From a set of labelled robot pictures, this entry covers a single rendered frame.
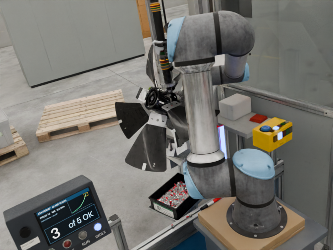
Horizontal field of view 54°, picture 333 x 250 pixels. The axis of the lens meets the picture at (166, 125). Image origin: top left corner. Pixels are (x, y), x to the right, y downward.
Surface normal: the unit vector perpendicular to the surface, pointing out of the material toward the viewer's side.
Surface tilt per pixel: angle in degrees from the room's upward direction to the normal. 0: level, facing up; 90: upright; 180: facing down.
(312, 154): 90
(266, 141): 90
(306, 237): 0
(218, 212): 1
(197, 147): 78
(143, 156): 49
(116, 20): 90
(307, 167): 90
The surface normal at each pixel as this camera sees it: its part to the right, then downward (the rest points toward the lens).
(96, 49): 0.47, 0.33
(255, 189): -0.08, 0.47
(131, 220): -0.16, -0.88
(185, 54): -0.50, 0.25
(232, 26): 0.24, -0.04
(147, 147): -0.16, -0.22
